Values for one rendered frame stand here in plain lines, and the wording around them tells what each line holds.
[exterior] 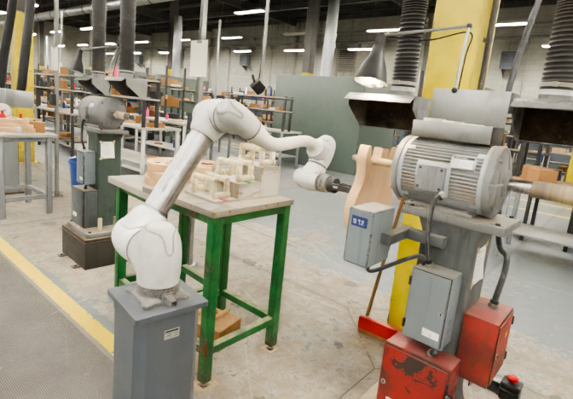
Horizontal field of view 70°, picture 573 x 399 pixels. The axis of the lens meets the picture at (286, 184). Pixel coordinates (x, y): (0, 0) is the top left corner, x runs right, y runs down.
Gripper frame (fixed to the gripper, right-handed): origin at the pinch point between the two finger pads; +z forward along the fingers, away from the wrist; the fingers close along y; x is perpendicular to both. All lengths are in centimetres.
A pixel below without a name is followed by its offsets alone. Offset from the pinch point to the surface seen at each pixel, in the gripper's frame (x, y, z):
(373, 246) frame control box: -13.0, 38.5, 26.8
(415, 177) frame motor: 12.4, 20.9, 29.3
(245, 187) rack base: -11, 13, -64
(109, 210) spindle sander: -69, -8, -239
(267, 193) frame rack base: -14, -4, -63
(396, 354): -52, 24, 37
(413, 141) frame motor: 25.6, 15.9, 23.3
